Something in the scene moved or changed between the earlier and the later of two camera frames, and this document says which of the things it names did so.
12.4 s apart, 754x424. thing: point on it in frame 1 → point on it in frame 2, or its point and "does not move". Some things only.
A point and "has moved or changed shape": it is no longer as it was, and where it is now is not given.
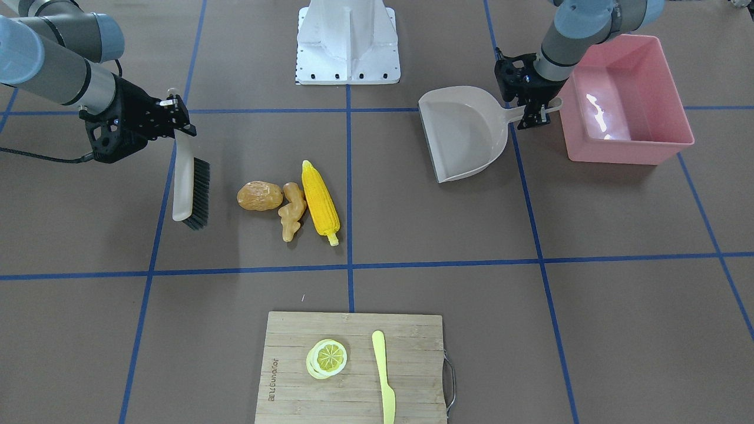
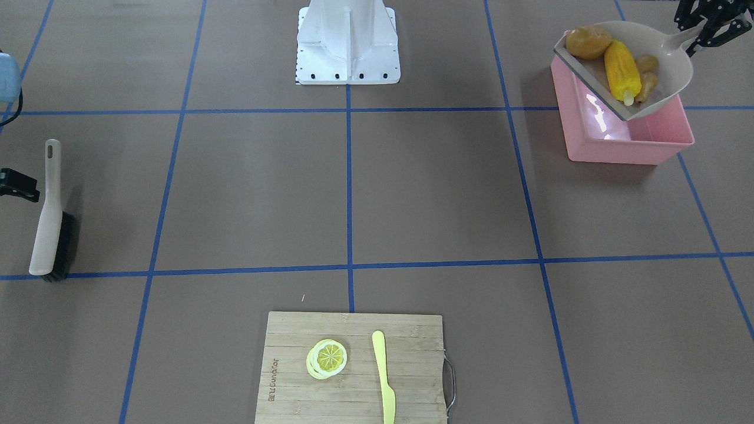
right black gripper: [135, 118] → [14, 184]
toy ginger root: [290, 213] → [647, 66]
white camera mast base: [347, 42] does not move
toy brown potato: [259, 195] has moved or changed shape
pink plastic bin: [622, 106] does not move
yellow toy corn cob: [321, 205] → [622, 72]
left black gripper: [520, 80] → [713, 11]
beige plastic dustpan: [466, 129] → [674, 65]
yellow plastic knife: [389, 398] does not move
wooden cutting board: [413, 361] does not move
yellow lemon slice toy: [327, 357] does not move
